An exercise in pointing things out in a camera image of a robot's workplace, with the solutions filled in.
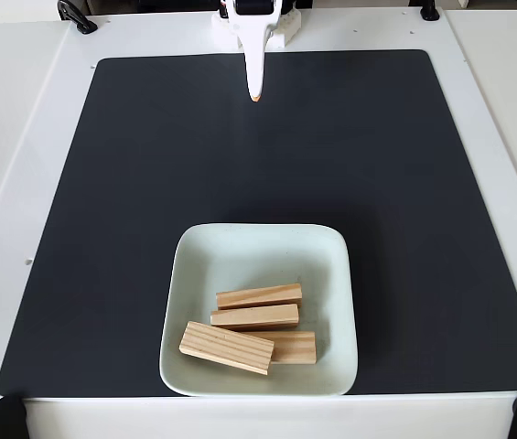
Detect wooden block with pen mark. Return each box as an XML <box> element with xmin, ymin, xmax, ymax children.
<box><xmin>243</xmin><ymin>330</ymin><xmax>318</xmax><ymax>366</ymax></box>

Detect pale green square plate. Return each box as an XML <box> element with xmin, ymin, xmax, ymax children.
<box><xmin>158</xmin><ymin>222</ymin><xmax>360</xmax><ymax>398</ymax></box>

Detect wooden block dark grain lines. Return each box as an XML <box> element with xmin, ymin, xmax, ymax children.
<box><xmin>178</xmin><ymin>319</ymin><xmax>275</xmax><ymax>378</ymax></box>

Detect black rubber mat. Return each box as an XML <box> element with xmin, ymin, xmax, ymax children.
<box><xmin>0</xmin><ymin>48</ymin><xmax>517</xmax><ymax>398</ymax></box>

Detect black table clamp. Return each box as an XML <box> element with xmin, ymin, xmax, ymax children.
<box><xmin>420</xmin><ymin>0</ymin><xmax>441</xmax><ymax>22</ymax></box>
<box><xmin>56</xmin><ymin>0</ymin><xmax>99</xmax><ymax>36</ymax></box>

